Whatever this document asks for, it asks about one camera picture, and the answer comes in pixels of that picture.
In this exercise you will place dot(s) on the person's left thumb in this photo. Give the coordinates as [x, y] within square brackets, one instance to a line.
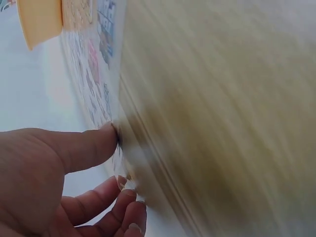
[91, 145]

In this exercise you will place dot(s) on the person's left hand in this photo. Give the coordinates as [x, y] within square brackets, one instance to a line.
[32, 177]

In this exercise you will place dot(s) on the yellow flat board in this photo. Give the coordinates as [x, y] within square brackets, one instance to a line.
[40, 22]

